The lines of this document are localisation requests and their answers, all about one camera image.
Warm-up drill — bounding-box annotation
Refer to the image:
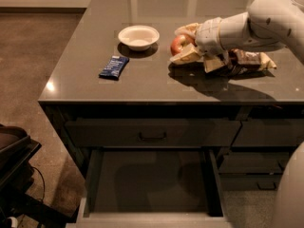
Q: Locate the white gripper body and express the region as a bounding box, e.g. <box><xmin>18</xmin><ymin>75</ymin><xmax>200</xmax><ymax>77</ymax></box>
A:
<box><xmin>195</xmin><ymin>17</ymin><xmax>224</xmax><ymax>55</ymax></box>

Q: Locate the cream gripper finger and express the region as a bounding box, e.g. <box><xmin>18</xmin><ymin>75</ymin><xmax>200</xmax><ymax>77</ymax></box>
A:
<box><xmin>174</xmin><ymin>23</ymin><xmax>200</xmax><ymax>37</ymax></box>
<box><xmin>170</xmin><ymin>44</ymin><xmax>202</xmax><ymax>65</ymax></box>

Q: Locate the red apple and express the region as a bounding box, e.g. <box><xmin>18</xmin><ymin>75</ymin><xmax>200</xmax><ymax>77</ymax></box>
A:
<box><xmin>170</xmin><ymin>34</ymin><xmax>195</xmax><ymax>56</ymax></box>

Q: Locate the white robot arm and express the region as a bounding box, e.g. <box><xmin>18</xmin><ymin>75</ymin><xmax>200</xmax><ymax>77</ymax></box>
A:
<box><xmin>171</xmin><ymin>0</ymin><xmax>304</xmax><ymax>228</ymax></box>

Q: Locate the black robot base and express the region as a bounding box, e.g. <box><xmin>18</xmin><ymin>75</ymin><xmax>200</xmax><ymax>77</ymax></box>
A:
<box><xmin>0</xmin><ymin>125</ymin><xmax>76</xmax><ymax>228</ymax></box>

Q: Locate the grey counter cabinet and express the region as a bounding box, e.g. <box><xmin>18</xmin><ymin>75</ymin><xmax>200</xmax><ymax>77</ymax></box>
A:
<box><xmin>37</xmin><ymin>0</ymin><xmax>304</xmax><ymax>228</ymax></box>

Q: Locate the right top drawer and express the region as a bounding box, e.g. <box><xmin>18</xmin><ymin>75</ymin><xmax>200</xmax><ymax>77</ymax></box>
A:
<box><xmin>233</xmin><ymin>119</ymin><xmax>304</xmax><ymax>147</ymax></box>

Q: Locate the right middle drawer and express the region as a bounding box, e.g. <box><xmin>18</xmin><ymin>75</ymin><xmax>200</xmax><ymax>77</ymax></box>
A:
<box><xmin>218</xmin><ymin>152</ymin><xmax>289</xmax><ymax>174</ymax></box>

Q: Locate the right bottom drawer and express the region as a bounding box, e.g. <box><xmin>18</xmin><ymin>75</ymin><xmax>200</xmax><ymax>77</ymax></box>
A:
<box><xmin>220</xmin><ymin>175</ymin><xmax>281</xmax><ymax>191</ymax></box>

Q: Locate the closed grey top drawer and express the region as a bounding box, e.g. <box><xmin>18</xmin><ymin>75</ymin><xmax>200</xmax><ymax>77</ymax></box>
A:
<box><xmin>66</xmin><ymin>119</ymin><xmax>240</xmax><ymax>147</ymax></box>

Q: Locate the open grey middle drawer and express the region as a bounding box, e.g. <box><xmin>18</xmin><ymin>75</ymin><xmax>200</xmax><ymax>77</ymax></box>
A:
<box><xmin>66</xmin><ymin>149</ymin><xmax>234</xmax><ymax>228</ymax></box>

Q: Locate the brown crumpled chip bag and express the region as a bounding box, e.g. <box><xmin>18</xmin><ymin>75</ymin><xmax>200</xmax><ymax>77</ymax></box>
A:
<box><xmin>203</xmin><ymin>49</ymin><xmax>276</xmax><ymax>77</ymax></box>

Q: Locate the white bowl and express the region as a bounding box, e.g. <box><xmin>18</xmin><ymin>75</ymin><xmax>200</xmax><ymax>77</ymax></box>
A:
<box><xmin>118</xmin><ymin>25</ymin><xmax>160</xmax><ymax>51</ymax></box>

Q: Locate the blue snack bar wrapper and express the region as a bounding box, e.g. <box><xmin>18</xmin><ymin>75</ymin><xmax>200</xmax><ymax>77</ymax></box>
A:
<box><xmin>99</xmin><ymin>56</ymin><xmax>129</xmax><ymax>80</ymax></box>

